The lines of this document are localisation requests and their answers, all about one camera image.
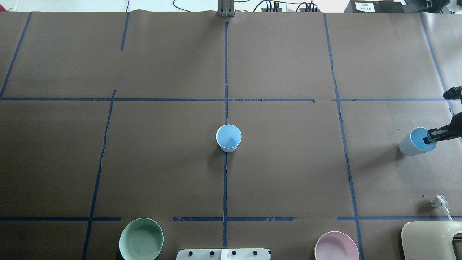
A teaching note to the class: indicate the green bowl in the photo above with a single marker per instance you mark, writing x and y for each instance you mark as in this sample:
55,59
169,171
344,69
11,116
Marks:
141,239

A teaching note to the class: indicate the pink bowl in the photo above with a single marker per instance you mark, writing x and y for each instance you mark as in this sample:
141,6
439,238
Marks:
336,245

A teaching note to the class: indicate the light blue cup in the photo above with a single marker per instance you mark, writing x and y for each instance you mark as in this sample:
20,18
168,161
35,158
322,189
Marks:
413,143
228,138

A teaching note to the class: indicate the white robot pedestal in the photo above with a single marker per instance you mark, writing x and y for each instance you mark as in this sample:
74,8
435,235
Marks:
225,254

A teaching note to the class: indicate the black box with label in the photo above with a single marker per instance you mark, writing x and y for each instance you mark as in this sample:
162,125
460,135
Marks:
373,6

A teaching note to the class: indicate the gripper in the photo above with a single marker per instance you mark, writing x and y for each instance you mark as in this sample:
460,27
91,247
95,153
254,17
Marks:
455,127

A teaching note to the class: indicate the cream toaster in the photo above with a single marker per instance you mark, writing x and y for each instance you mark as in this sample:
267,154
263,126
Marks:
432,240

